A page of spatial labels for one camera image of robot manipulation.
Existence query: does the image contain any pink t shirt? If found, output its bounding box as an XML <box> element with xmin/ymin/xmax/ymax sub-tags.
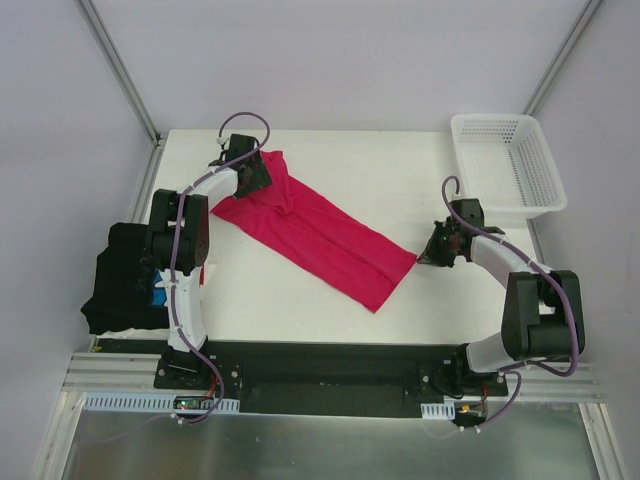
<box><xmin>212</xmin><ymin>151</ymin><xmax>417</xmax><ymax>313</ymax></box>

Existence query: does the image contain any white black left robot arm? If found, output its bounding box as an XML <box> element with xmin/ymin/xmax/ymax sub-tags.
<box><xmin>146</xmin><ymin>134</ymin><xmax>272</xmax><ymax>389</ymax></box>

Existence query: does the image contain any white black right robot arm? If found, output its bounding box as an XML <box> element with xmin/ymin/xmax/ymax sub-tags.
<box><xmin>418</xmin><ymin>199</ymin><xmax>584</xmax><ymax>395</ymax></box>

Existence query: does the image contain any white perforated plastic basket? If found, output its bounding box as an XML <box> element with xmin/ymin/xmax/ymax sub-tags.
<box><xmin>450</xmin><ymin>113</ymin><xmax>567</xmax><ymax>221</ymax></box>

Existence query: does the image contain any black folded t shirt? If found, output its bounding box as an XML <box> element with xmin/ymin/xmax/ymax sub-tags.
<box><xmin>81</xmin><ymin>222</ymin><xmax>169</xmax><ymax>335</ymax></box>

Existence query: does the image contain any white red folded shirt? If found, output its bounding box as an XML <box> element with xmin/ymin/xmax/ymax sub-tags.
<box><xmin>96</xmin><ymin>328</ymin><xmax>169</xmax><ymax>342</ymax></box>

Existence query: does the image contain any white slotted cable duct right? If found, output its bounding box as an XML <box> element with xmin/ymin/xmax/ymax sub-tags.
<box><xmin>420</xmin><ymin>401</ymin><xmax>456</xmax><ymax>421</ymax></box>

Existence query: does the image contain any white slotted cable duct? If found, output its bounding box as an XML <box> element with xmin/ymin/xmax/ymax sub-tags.
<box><xmin>420</xmin><ymin>401</ymin><xmax>456</xmax><ymax>421</ymax></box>
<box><xmin>84</xmin><ymin>393</ymin><xmax>240</xmax><ymax>415</ymax></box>

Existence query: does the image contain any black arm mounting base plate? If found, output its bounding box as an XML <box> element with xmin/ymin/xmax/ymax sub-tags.
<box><xmin>97</xmin><ymin>339</ymin><xmax>508</xmax><ymax>418</ymax></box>

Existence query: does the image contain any white slotted cable duct left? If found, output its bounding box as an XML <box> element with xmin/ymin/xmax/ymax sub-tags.
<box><xmin>84</xmin><ymin>393</ymin><xmax>240</xmax><ymax>415</ymax></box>

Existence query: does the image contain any aluminium frame rail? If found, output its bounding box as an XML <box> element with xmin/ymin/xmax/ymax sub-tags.
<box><xmin>63</xmin><ymin>352</ymin><xmax>166</xmax><ymax>389</ymax></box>

